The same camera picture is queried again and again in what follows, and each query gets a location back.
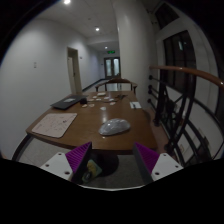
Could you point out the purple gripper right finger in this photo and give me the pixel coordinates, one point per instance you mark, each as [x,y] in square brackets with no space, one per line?
[154,166]

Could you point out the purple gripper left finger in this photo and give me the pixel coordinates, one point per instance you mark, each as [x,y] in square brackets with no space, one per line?
[70,166]

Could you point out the beige mouse pad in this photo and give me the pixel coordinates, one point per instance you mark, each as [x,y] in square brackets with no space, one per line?
[54,124]

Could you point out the white notepad with pen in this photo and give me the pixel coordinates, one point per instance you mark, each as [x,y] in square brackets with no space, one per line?
[135,105]

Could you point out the black laptop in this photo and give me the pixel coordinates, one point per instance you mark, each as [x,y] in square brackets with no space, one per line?
[68,102]

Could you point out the black metal railing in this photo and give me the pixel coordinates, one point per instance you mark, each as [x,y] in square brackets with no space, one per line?
[175,116]

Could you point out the wooden chair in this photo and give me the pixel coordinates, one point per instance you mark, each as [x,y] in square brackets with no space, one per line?
[117,81]

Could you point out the wooden stair handrail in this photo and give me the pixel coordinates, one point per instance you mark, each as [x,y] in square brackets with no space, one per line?
[205,75]

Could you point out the double glass door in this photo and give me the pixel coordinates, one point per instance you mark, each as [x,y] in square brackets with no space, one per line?
[112,67]

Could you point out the open side door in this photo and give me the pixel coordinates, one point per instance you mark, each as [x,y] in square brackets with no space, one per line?
[74,71]

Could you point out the dark window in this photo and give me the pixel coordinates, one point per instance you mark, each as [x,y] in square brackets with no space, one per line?
[179,52]

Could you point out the green exit sign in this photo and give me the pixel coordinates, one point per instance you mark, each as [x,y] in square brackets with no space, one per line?
[111,52]

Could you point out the black table pedestal base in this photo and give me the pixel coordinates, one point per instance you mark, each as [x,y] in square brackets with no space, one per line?
[108,163]

